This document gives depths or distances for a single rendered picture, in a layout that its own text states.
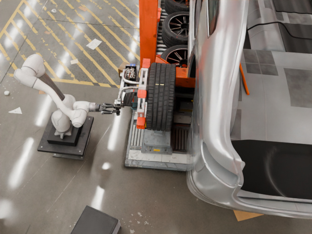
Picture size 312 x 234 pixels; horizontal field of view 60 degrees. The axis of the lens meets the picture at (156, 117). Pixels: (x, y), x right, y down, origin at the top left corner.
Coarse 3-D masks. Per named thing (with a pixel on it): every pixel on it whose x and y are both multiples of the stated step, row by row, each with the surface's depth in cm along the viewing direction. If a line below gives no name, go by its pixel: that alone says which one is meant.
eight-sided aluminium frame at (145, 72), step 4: (144, 68) 247; (148, 68) 250; (144, 72) 247; (148, 72) 269; (140, 76) 242; (144, 76) 274; (148, 76) 274; (140, 80) 239; (144, 80) 239; (148, 80) 279; (140, 84) 237; (144, 84) 237; (148, 84) 285; (140, 88) 236; (144, 88) 235; (144, 100) 238; (144, 104) 239; (140, 108) 239; (144, 108) 240; (140, 112) 240; (144, 112) 244; (140, 116) 278; (144, 116) 278
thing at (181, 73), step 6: (156, 60) 291; (162, 60) 298; (180, 72) 306; (186, 72) 306; (180, 78) 303; (186, 78) 302; (192, 78) 301; (180, 84) 311; (186, 84) 310; (192, 84) 310
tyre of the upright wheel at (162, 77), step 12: (156, 72) 237; (168, 72) 238; (156, 84) 232; (168, 84) 232; (156, 96) 231; (168, 96) 231; (156, 108) 233; (168, 108) 233; (156, 120) 241; (168, 120) 239
